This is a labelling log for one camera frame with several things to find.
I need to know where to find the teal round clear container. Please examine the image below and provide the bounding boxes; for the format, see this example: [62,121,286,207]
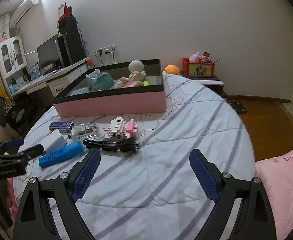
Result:
[92,72,114,92]

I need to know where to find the silver white egg toy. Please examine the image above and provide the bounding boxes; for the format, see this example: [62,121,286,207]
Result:
[128,60,144,73]

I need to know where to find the white power adapter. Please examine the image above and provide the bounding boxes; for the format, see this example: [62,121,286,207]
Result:
[43,129,67,153]

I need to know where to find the blue small carton box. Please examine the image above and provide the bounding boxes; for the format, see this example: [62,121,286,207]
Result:
[48,122,74,133]

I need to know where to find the blue highlighter marker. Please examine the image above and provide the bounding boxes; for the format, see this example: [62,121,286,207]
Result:
[38,141,84,168]

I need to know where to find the black yellow jacket on chair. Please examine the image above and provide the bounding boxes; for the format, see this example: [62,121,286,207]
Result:
[0,86,25,133]

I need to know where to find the pink quilt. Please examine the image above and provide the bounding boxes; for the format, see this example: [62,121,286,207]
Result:
[255,150,293,239]

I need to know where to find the white desk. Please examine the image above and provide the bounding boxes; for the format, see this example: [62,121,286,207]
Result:
[12,59,88,100]

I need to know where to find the pink white block figure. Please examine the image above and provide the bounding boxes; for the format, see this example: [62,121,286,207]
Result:
[103,117,137,140]

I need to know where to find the white cup in box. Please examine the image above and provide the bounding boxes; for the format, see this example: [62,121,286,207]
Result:
[85,68,100,87]

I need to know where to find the black hair clip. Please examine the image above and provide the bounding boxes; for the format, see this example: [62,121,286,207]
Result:
[83,139,140,153]

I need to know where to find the black computer monitor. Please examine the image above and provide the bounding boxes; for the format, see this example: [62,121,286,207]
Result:
[37,35,61,69]

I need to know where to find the white glass door cabinet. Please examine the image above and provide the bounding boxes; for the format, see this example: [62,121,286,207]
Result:
[0,35,27,79]

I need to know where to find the pink and black storage box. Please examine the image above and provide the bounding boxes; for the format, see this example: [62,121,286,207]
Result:
[53,59,166,118]

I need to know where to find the black computer tower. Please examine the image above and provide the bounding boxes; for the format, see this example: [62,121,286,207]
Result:
[55,31,85,67]

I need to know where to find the white striped bed sheet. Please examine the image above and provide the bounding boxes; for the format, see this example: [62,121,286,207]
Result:
[14,74,255,239]

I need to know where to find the black bathroom scale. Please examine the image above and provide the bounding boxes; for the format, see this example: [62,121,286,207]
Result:
[227,101,247,114]

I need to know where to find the pink doll in box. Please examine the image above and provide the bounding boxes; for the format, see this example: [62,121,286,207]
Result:
[114,77,144,88]

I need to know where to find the black speaker box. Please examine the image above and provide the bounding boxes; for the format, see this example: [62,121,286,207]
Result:
[57,16,77,34]

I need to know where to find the red white calendar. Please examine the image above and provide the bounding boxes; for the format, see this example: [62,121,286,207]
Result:
[57,3,71,20]

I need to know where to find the white air conditioner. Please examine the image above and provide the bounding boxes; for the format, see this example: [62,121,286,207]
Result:
[10,0,39,28]

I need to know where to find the orange octopus plush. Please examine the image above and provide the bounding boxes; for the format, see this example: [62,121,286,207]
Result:
[162,64,180,75]

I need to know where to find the red toy crate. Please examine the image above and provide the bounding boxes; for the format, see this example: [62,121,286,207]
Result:
[182,58,215,77]

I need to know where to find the pink plush in crate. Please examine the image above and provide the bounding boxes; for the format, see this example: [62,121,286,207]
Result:
[189,51,202,63]

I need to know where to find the white wall power outlet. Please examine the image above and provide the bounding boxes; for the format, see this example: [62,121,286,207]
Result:
[97,45,117,58]

